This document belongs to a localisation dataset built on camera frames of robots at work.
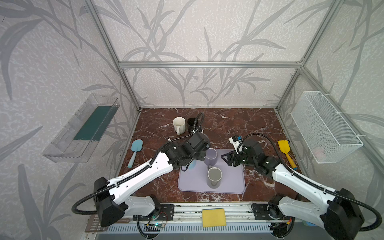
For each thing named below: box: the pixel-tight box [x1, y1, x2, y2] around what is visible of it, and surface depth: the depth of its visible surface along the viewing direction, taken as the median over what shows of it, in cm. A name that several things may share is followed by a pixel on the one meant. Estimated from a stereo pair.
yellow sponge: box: [202, 208, 227, 228], surface depth 72 cm
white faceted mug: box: [172, 116, 186, 135], surface depth 101 cm
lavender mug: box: [204, 148, 218, 166], surface depth 88 cm
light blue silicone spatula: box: [127, 139, 144, 169], surface depth 101 cm
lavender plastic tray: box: [177, 149, 246, 194], surface depth 84 cm
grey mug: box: [206, 166, 223, 189], surface depth 79 cm
